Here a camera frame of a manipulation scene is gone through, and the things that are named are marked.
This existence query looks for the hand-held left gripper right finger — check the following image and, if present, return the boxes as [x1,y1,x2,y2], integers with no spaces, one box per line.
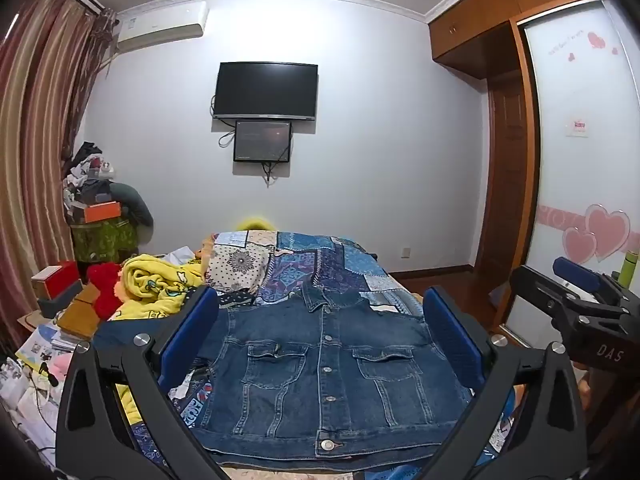
[422,285,589,480]

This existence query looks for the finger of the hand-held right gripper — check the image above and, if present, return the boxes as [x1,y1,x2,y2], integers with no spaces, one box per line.
[509,265,603,333]
[552,257,632,306]

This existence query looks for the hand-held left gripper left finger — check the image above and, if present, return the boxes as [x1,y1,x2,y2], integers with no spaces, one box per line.
[56,286,232,480]

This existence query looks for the blue denim jacket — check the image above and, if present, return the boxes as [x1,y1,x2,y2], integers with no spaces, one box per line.
[94,280,477,462]

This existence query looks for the pile of mixed clothes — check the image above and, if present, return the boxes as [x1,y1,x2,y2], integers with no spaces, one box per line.
[62,140,119,207]

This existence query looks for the green bottle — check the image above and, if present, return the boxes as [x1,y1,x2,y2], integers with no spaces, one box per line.
[619,252,640,284]

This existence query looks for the yellow cartoon print blanket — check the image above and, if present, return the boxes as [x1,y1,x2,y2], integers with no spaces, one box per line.
[111,254,210,426]

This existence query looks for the red plush toy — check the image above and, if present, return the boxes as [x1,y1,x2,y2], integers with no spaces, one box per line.
[87,262,127,322]

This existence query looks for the frosted sliding door heart stickers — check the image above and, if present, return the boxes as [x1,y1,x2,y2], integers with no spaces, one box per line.
[501,0,640,348]

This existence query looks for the brown cardboard box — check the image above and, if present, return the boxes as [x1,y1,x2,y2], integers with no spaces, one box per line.
[55,284,104,339]

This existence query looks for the yellow plush pillow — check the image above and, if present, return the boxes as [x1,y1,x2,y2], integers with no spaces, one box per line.
[234,217,279,234]

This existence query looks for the green patterned bag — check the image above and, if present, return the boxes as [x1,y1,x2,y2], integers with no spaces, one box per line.
[69,217,140,264]

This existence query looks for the dark grey tray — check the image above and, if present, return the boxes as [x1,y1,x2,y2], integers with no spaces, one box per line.
[37,280,84,319]

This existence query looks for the dark green cushion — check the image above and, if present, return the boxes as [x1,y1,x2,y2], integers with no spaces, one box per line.
[108,182,155,229]

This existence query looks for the blue patchwork bed quilt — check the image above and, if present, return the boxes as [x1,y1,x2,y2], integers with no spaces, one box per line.
[127,230,518,480]

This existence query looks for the orange box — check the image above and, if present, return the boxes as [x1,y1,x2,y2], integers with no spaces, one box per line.
[82,201,124,224]

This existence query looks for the pile of papers and booklets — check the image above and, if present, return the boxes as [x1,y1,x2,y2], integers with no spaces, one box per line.
[0,317,97,463]

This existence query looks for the striped brown curtain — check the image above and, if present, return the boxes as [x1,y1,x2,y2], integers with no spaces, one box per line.
[0,0,119,321]

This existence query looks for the wooden overhead wardrobe cabinet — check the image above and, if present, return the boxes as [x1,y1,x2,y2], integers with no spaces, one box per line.
[428,0,607,81]

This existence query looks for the small black wall monitor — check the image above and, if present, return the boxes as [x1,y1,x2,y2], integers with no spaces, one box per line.
[233,119,294,164]

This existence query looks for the black wall television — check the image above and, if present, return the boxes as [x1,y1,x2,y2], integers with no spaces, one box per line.
[212,61,320,122]

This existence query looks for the white wall air conditioner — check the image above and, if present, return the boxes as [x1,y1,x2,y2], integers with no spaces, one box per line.
[115,1,209,54]

